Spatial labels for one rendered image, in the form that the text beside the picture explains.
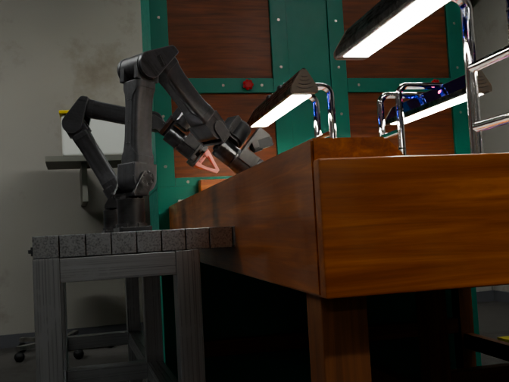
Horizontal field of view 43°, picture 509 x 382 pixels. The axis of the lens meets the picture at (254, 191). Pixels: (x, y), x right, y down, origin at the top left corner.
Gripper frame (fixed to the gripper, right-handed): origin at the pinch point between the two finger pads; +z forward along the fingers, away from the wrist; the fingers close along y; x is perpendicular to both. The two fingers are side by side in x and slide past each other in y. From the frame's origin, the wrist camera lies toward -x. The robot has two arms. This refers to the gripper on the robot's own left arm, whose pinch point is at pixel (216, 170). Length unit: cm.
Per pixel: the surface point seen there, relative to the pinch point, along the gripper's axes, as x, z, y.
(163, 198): 13.2, -6.0, 46.8
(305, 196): 19, 2, -131
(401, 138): -45, 42, -9
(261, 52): -59, -11, 48
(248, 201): 19, 1, -98
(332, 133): -31.4, 22.1, -9.2
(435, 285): 19, 19, -136
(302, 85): -29.2, 2.7, -31.2
